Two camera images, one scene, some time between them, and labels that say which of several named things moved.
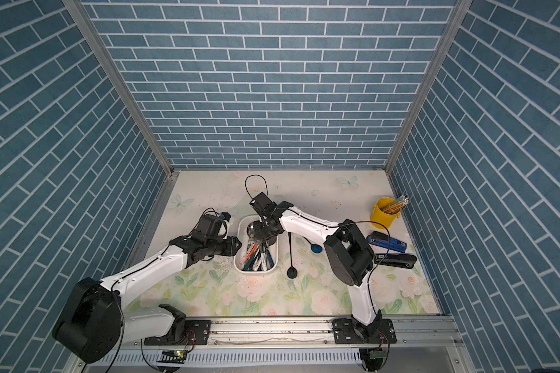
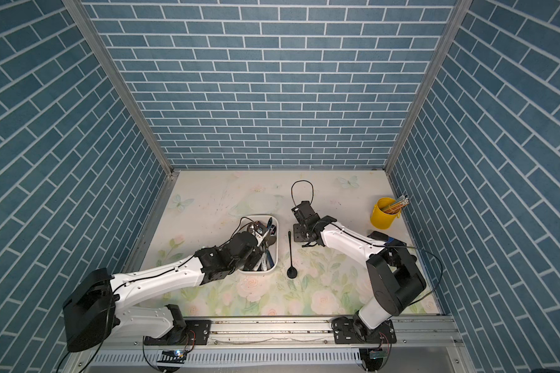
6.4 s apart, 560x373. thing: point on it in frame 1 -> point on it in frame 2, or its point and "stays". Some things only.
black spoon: x=292 y=272 stays
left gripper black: x=231 y=243 -> x=257 y=254
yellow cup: x=379 y=217 stays
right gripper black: x=260 y=234 -> x=297 y=237
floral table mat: x=303 y=284 stays
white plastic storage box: x=252 y=256 stays
